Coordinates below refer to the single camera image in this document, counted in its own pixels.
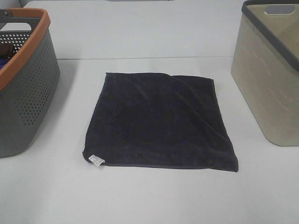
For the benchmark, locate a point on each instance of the dark navy towel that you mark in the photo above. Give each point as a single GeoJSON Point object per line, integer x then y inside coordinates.
{"type": "Point", "coordinates": [156, 120]}

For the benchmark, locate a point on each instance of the beige basket grey rim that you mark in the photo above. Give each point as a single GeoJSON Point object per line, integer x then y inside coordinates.
{"type": "Point", "coordinates": [266, 67]}

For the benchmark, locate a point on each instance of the grey perforated basket orange rim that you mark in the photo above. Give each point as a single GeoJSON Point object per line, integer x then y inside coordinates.
{"type": "Point", "coordinates": [28, 81]}

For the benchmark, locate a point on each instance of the blue cloth in basket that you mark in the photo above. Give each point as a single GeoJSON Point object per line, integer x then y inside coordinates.
{"type": "Point", "coordinates": [3, 62]}

